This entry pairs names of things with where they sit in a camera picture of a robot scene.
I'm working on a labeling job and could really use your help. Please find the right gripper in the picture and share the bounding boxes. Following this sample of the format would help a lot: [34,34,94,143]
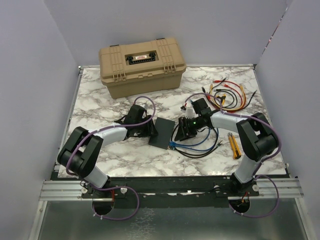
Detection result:
[174,115,203,142]

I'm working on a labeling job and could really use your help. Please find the dark grey network switch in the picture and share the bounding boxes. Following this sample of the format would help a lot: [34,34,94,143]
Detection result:
[148,117,175,150]

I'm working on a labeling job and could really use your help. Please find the black ethernet cable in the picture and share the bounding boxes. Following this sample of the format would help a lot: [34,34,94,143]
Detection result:
[173,126,225,159]
[208,76,240,107]
[201,86,258,110]

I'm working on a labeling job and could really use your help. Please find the yellow ethernet cable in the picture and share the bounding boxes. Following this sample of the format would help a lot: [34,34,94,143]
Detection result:
[209,83,247,111]

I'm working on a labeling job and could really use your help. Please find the short red ethernet cable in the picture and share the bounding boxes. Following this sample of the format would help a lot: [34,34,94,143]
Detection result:
[205,82,247,111]

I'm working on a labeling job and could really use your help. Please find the long red ethernet cable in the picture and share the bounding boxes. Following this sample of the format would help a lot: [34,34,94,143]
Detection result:
[212,79,248,111]

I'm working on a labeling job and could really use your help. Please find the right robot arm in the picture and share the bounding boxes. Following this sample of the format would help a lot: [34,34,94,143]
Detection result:
[174,98,280,196]

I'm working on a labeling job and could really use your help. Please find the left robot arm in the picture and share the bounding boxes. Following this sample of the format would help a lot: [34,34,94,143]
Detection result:
[57,104,158,198]

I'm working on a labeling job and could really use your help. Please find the tan plastic toolbox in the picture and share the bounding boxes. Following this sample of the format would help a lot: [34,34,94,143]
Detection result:
[98,37,187,99]

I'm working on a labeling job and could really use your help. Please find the yellow utility knife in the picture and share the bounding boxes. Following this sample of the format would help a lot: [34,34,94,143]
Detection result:
[228,132,242,160]

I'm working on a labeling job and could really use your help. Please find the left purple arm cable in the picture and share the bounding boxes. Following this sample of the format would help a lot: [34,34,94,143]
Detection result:
[66,96,156,221]

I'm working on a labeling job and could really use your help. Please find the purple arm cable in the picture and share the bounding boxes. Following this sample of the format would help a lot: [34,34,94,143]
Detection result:
[183,92,283,218]
[66,96,156,221]

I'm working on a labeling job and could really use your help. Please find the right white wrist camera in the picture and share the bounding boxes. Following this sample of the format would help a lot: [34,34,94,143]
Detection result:
[180,105,194,119]

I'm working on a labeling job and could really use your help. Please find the black mounting base plate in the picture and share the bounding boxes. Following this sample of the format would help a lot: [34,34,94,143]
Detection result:
[49,162,293,209]

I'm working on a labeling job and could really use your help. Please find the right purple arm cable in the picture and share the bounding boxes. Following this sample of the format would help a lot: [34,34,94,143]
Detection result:
[183,92,283,218]

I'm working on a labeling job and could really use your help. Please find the aluminium front rail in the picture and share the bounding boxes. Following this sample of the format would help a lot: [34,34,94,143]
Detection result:
[39,178,304,202]

